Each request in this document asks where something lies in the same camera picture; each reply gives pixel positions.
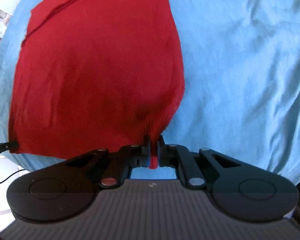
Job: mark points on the red cloth garment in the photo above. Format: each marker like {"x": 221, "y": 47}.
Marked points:
{"x": 95, "y": 74}

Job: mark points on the blue bed sheet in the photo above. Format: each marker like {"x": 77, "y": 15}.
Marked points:
{"x": 241, "y": 61}

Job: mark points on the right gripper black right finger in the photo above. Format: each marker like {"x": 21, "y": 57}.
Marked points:
{"x": 236, "y": 188}

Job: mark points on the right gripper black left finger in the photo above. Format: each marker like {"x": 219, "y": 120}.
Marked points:
{"x": 66, "y": 189}

